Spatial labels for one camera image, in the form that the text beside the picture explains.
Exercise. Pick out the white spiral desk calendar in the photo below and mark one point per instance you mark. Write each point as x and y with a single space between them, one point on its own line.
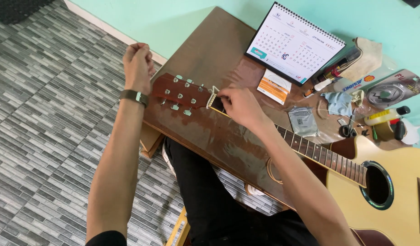
291 44

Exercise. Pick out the light blue cloth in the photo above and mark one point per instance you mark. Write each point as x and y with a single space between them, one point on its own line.
338 102

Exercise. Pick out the person's left hand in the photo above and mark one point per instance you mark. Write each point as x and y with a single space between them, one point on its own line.
138 66

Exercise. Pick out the black floor mat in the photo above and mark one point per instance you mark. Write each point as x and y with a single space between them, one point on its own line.
15 10

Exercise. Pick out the brown wooden table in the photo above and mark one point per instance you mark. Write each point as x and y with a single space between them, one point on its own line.
210 51

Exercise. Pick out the person's right hand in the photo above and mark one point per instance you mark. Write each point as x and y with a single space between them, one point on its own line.
244 106

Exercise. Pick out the person's left fingers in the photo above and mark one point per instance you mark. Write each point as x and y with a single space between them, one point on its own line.
141 51

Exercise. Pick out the small beige cloth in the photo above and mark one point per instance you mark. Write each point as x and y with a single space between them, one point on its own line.
357 97

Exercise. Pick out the person's black sleeve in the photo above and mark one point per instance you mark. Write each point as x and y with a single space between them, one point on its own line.
105 239

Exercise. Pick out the person's right fingers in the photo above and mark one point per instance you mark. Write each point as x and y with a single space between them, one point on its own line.
228 97

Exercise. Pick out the orange and white leaflet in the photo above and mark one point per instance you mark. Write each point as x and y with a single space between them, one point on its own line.
273 87

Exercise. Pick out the silver foil packet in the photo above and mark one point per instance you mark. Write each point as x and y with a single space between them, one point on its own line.
391 92

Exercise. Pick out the large beige cloth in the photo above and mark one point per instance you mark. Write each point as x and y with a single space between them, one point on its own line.
365 58

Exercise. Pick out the black tray of tools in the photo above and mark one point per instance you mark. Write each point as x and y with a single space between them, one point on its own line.
332 70

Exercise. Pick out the person's white shoe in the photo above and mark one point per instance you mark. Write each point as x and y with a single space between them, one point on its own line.
254 190
167 159

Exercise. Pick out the wooden stool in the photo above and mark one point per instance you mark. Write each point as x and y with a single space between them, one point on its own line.
179 229

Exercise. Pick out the yellow bottle with black cap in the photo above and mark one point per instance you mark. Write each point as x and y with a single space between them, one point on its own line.
380 117

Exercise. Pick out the brown tape roll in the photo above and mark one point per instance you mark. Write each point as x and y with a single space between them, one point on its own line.
382 131

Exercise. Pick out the white marker tube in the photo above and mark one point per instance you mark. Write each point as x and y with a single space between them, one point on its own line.
321 85

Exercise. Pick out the acoustic guitar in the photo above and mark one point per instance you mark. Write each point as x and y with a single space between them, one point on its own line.
182 90

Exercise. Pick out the person's black trousers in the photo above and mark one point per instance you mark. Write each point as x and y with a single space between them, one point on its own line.
210 198

